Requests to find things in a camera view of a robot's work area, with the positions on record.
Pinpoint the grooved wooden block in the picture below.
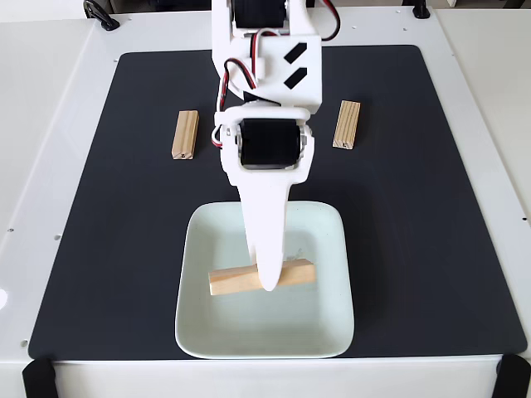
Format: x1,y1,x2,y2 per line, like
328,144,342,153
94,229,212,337
171,109,200,161
208,258,317,297
331,99,361,151

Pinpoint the pale green square plate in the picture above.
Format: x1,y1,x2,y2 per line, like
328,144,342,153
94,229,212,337
173,201,356,360

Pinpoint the black rubber mat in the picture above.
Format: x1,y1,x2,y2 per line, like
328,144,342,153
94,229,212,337
27,44,528,361

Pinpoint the red black white servo cable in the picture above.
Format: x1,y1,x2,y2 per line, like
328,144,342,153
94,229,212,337
321,0,342,42
210,28,266,149

